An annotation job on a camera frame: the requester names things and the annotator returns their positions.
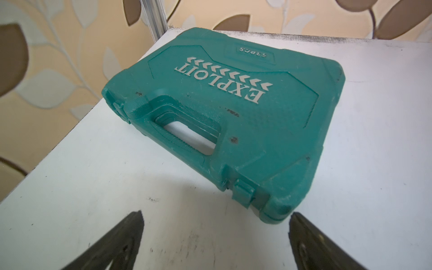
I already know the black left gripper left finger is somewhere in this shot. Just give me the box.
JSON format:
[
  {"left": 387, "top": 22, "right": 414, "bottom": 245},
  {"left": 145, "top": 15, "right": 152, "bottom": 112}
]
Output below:
[{"left": 64, "top": 210, "right": 145, "bottom": 270}]

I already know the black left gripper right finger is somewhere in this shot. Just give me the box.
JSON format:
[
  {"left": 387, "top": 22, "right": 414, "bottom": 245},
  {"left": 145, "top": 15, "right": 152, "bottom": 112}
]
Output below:
[{"left": 288, "top": 212, "right": 366, "bottom": 270}]

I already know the green plastic tool case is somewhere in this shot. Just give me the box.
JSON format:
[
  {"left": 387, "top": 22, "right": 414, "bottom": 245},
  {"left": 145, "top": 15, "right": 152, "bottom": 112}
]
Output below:
[{"left": 101, "top": 28, "right": 345, "bottom": 225}]

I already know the aluminium frame post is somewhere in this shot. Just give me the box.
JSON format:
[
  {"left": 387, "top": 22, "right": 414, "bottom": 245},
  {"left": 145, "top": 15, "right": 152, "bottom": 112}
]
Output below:
[{"left": 140, "top": 0, "right": 168, "bottom": 42}]

